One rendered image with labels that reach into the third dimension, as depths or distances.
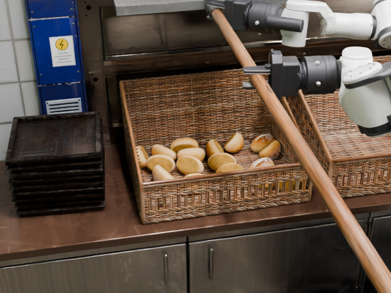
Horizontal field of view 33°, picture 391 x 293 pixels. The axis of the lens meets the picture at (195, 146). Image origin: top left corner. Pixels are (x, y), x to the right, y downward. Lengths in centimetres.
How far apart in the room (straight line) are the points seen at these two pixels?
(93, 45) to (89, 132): 32
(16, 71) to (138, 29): 43
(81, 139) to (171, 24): 51
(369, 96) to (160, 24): 116
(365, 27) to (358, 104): 61
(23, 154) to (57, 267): 36
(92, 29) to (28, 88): 30
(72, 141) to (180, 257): 50
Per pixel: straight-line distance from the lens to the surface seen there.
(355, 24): 189
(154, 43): 232
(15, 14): 228
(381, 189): 228
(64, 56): 230
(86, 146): 211
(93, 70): 236
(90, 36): 231
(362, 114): 132
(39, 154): 210
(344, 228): 108
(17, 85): 237
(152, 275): 216
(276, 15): 185
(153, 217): 208
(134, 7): 198
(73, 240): 206
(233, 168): 222
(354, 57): 151
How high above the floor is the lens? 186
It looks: 31 degrees down
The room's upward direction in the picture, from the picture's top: 1 degrees counter-clockwise
